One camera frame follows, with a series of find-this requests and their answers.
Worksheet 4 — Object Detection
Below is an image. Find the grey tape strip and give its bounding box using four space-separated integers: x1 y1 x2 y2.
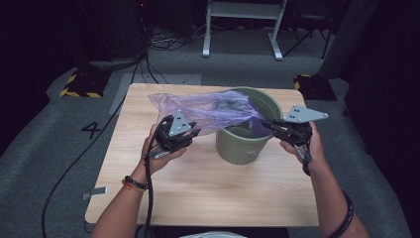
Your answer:
81 186 109 201

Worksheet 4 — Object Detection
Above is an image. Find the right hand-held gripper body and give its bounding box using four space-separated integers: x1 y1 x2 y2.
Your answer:
273 104 330 165

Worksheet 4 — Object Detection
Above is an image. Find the person's left hand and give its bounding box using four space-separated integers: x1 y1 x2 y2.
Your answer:
141 123 188 175

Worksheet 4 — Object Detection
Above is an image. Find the grey upright post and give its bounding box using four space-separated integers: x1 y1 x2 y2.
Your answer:
318 0 380 80

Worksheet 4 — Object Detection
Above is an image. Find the black tripod stand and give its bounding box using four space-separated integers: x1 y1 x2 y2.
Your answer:
283 6 333 60

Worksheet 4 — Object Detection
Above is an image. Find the long black floor cable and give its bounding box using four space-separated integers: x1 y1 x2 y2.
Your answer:
41 49 150 238

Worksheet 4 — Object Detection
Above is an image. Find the white metal stand frame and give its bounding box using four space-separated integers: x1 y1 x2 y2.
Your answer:
201 0 287 61

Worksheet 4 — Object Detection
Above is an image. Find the red orange bracelet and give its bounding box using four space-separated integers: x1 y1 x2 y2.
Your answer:
121 178 147 193

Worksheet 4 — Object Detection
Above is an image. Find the purple plastic bag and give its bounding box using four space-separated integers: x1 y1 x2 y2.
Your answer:
148 89 273 138

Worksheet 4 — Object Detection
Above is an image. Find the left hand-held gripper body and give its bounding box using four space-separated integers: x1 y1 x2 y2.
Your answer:
150 109 194 160

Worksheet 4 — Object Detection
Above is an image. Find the black bead bracelet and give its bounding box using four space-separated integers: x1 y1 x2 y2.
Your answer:
124 175 149 190

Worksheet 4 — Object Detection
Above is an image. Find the black equipment stand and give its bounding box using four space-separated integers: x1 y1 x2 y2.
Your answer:
77 0 148 72

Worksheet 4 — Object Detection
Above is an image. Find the bundle of floor cables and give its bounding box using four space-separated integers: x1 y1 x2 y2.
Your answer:
148 24 206 52

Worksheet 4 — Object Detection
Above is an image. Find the person's right hand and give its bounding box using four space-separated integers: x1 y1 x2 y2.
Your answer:
279 121 328 173

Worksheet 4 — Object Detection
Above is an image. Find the green waste bin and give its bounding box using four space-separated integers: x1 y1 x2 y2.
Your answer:
216 86 284 166

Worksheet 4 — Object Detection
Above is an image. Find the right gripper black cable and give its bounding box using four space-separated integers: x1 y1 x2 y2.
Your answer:
300 153 355 238

